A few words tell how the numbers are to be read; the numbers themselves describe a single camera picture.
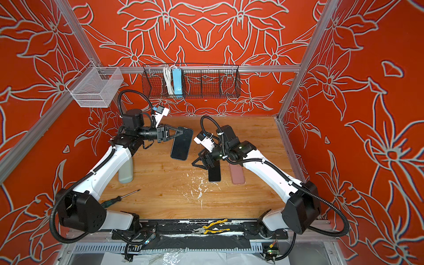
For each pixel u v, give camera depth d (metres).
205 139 0.64
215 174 0.89
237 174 0.92
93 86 0.91
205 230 0.73
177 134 0.67
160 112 0.63
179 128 0.67
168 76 0.88
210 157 0.63
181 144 0.68
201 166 0.66
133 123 0.57
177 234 0.73
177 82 0.88
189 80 1.01
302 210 0.39
